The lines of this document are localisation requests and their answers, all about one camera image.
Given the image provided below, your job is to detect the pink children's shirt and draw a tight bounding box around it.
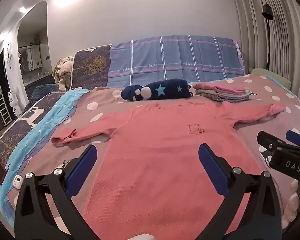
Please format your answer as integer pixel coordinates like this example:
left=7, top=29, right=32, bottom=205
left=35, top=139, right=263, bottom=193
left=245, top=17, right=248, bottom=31
left=52, top=100, right=285, bottom=239

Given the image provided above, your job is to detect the stack of folded patterned clothes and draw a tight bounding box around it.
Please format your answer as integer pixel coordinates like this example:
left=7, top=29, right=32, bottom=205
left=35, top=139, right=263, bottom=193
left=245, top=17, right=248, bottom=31
left=195, top=89, right=255, bottom=103

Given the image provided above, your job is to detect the beige crumpled clothes pile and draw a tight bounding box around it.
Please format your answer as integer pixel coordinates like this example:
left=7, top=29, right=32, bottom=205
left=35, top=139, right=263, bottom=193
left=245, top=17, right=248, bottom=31
left=52, top=56, right=74, bottom=91

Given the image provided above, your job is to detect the pink polka dot duvet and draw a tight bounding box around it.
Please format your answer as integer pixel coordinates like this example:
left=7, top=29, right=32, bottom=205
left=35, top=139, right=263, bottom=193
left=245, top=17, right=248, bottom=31
left=0, top=74, right=300, bottom=239

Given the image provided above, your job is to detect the small white round device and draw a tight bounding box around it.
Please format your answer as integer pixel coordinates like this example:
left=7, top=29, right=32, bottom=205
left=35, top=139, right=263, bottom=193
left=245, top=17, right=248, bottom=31
left=12, top=175, right=24, bottom=190

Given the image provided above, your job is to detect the green pillow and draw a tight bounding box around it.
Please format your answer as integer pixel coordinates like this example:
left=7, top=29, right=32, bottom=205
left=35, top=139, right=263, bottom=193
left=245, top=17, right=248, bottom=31
left=251, top=68, right=292, bottom=90

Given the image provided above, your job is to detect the pink folded garment on stack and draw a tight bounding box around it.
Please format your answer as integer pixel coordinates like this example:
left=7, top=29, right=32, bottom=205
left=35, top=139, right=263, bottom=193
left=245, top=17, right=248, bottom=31
left=192, top=82, right=245, bottom=94

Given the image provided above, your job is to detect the navy star plush garment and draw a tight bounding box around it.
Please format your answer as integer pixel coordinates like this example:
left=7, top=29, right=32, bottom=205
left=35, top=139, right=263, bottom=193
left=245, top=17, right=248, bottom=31
left=121, top=79, right=193, bottom=101

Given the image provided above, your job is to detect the grey pleated curtain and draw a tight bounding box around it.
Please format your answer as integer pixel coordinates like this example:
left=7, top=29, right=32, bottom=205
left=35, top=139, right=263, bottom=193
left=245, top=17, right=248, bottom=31
left=235, top=0, right=300, bottom=98

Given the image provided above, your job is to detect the blue plaid pillow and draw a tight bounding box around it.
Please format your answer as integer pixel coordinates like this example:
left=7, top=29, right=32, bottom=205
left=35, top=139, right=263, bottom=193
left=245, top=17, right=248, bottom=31
left=107, top=35, right=245, bottom=88

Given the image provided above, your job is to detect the white shelf rack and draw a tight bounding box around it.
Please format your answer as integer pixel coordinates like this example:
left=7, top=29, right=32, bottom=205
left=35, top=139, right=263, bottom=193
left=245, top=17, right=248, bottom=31
left=0, top=93, right=12, bottom=126

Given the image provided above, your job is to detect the white cat figurine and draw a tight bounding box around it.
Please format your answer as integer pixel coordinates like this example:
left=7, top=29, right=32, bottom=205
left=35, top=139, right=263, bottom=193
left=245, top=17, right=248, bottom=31
left=8, top=90, right=22, bottom=118

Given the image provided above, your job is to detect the dark teal blanket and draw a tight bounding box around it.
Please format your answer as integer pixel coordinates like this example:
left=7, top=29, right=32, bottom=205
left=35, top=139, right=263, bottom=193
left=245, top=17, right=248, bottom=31
left=23, top=83, right=59, bottom=113

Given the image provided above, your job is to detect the black floor lamp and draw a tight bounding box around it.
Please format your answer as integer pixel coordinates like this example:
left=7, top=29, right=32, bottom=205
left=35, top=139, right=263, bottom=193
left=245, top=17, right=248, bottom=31
left=262, top=3, right=274, bottom=70

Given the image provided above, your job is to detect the dark tree print pillow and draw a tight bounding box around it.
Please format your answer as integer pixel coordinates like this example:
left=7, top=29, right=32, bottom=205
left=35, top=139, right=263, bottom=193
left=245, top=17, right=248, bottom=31
left=71, top=45, right=111, bottom=89

